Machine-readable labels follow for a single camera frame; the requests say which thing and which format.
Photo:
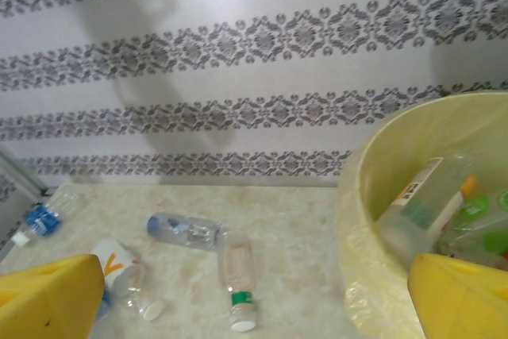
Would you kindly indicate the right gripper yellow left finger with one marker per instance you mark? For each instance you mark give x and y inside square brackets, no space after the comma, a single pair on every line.
[43,303]

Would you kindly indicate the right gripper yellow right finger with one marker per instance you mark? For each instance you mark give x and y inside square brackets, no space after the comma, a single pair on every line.
[464,307]

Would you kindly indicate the dark blue label bottle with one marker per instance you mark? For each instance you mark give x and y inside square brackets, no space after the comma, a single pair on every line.
[104,305]

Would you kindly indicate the green plastic bottle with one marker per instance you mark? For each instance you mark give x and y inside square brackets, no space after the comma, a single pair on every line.
[494,241]

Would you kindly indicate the white orange V label bottle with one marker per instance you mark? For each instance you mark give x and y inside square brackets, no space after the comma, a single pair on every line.
[115,261]

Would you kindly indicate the small blue label water bottle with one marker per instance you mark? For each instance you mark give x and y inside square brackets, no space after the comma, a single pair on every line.
[41,220]

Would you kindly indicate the light green label bottle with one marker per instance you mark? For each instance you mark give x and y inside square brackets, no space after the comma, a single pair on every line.
[476,207]

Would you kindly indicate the clear bottle orange white label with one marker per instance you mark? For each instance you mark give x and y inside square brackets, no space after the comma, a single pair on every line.
[420,204]

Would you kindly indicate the clear bottle with blue print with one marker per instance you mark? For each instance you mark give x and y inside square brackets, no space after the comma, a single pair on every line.
[186,232]

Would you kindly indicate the clear bottle green white label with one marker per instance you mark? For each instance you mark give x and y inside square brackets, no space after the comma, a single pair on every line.
[238,271]

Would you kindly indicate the white ribbed plastic bin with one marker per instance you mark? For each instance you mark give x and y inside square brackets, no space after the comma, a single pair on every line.
[349,236]

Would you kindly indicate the aluminium profile frame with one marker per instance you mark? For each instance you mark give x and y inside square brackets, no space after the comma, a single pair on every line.
[21,174]

